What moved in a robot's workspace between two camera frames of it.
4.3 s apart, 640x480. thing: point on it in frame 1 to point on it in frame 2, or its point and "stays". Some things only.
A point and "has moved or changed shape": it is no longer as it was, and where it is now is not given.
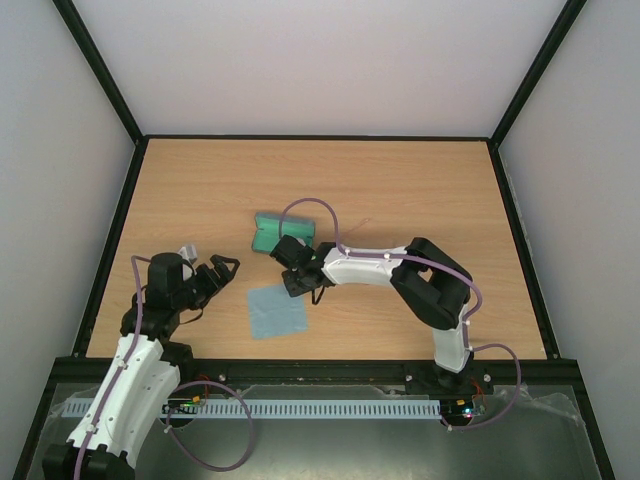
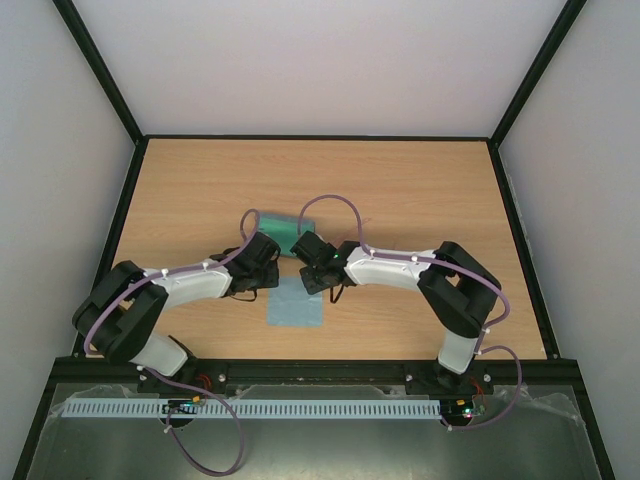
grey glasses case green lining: x=267 y=232 stays
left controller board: x=181 y=406 stays
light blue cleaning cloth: x=274 y=312 has moved or changed shape
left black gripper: x=222 y=270 to x=273 y=279
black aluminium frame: x=80 y=368 stays
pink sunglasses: x=359 y=225 stays
